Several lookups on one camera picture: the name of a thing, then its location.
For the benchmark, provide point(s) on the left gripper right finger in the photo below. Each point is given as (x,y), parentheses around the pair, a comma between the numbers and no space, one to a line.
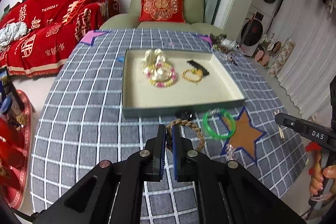
(183,169)

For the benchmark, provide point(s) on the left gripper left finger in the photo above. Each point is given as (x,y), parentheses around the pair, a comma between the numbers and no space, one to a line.
(157,148)

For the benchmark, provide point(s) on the brown braided hair band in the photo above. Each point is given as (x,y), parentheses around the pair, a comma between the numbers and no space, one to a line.
(190,129)

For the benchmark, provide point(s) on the beige bow hair clip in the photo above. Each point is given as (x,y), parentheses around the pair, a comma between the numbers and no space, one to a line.
(279,128)

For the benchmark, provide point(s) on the green translucent bangle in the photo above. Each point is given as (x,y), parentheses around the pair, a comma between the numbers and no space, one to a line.
(219,124)

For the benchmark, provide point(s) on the silver rhinestone hair clip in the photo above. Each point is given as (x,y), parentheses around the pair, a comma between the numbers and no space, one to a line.
(230,152)

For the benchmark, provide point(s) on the cream polka dot scrunchie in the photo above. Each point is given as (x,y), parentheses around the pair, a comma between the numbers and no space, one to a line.
(152,66)

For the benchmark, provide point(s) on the black beaded hair clip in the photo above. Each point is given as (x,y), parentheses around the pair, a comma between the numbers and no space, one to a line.
(198,67)

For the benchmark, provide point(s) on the black small claw clip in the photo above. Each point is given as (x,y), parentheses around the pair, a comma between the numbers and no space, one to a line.
(186,114)

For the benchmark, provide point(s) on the pile of spare jewelry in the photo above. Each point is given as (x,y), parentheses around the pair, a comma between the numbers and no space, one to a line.
(225,47)

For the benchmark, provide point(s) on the right hand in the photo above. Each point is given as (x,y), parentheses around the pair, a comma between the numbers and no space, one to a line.
(319,174)

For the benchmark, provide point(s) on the green tray cream lining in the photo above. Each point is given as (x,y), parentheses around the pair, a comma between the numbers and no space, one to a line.
(141,99)

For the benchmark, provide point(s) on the brown blue star mat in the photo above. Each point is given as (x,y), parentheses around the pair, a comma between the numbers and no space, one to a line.
(245,137)

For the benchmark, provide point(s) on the grey grid tablecloth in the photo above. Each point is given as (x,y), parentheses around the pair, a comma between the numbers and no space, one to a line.
(82,123)

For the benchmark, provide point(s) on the pink slippers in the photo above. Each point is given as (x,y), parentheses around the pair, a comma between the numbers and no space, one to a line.
(262,58)

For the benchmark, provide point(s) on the purple star mat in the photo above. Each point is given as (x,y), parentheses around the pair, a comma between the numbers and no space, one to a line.
(206,38)

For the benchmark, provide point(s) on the white curtain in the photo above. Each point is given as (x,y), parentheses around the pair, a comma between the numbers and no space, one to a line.
(310,68)

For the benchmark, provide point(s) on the pink star mat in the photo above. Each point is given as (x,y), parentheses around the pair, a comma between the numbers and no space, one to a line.
(90,36)

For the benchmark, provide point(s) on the white washing machine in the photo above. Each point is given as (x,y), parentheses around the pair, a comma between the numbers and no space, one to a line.
(254,27)

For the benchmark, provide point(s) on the red round rug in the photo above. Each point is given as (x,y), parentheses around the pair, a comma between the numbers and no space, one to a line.
(15,155)

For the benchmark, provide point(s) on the red embroidered cushion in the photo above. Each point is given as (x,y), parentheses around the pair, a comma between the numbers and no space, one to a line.
(162,11)

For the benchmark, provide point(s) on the green armchair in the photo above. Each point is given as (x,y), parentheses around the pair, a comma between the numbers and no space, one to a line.
(193,11)

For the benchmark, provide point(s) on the red wedding bedspread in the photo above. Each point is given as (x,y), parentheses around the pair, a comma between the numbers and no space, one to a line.
(55,28)

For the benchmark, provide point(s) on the grey white crumpled cloth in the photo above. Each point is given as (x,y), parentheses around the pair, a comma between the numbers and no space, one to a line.
(12,32)

